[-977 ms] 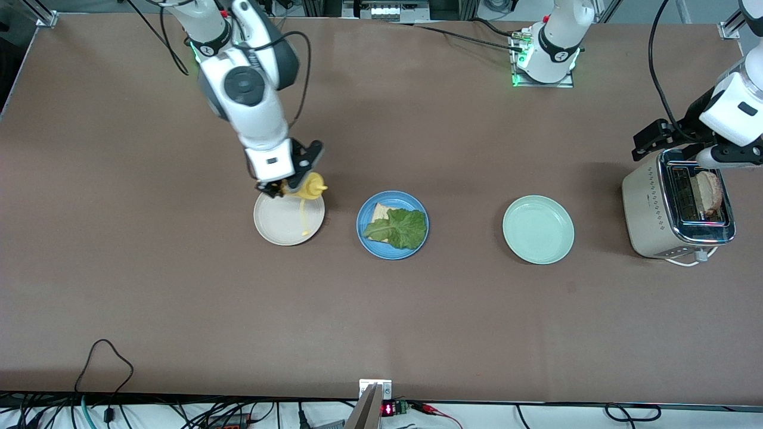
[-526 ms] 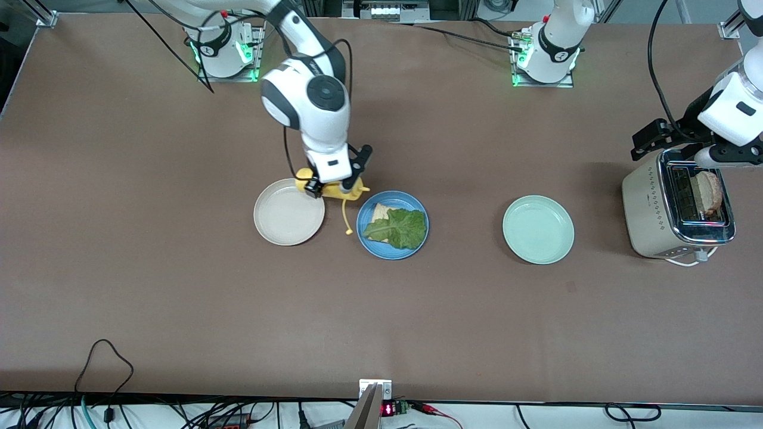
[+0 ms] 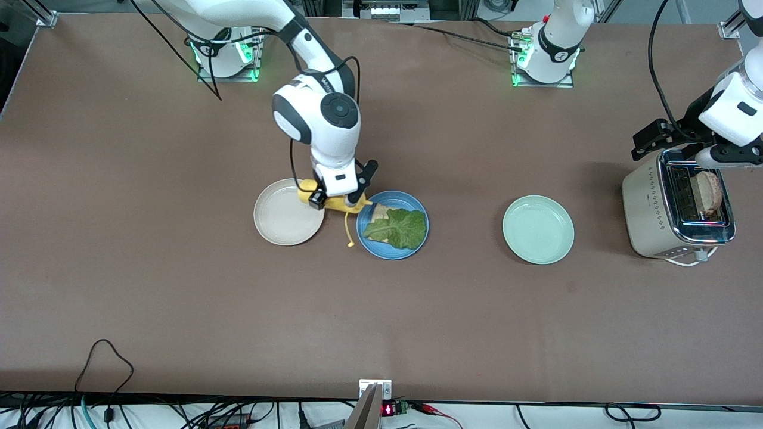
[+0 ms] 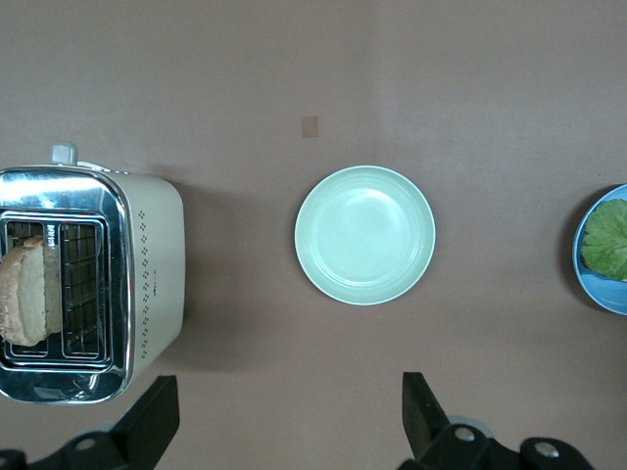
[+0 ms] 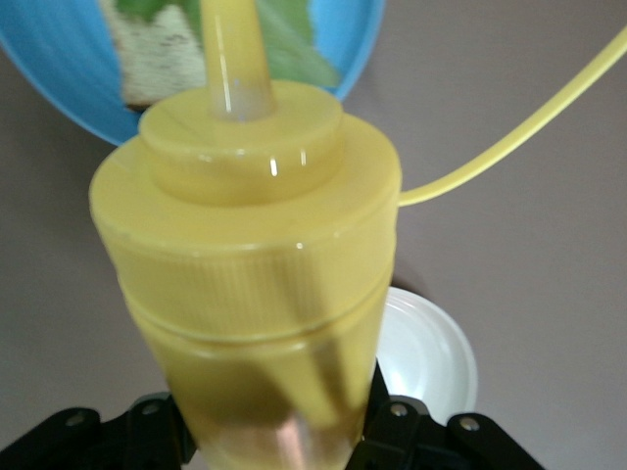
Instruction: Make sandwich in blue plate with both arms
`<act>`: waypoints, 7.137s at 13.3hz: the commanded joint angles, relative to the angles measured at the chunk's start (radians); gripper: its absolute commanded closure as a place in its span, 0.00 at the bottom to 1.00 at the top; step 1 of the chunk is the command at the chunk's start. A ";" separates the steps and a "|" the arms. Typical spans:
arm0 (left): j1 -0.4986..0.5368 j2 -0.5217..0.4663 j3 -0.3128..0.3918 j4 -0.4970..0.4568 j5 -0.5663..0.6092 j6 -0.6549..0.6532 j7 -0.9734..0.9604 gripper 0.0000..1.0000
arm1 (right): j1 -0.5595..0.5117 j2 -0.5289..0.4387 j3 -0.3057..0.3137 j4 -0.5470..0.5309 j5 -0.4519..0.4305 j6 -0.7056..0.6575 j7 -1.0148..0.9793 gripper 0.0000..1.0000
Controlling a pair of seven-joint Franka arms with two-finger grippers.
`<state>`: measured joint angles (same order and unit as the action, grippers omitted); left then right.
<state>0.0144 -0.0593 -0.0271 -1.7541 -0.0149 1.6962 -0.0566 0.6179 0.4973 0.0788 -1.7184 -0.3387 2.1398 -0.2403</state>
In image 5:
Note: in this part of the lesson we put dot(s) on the toasted bread slice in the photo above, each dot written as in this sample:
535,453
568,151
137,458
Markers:
157,63

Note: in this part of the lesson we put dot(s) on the yellow squeeze bottle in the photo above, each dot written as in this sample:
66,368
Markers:
245,245

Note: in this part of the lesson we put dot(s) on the green lettuce leaf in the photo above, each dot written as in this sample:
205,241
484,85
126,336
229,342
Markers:
294,54

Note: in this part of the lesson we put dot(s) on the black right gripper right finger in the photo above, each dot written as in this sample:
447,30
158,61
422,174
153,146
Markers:
431,445

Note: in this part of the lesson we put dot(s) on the beige plate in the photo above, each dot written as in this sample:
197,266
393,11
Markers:
426,352

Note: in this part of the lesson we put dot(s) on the blue plate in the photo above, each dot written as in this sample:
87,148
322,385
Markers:
59,59

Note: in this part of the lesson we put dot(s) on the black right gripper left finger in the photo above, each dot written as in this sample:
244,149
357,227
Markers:
98,440

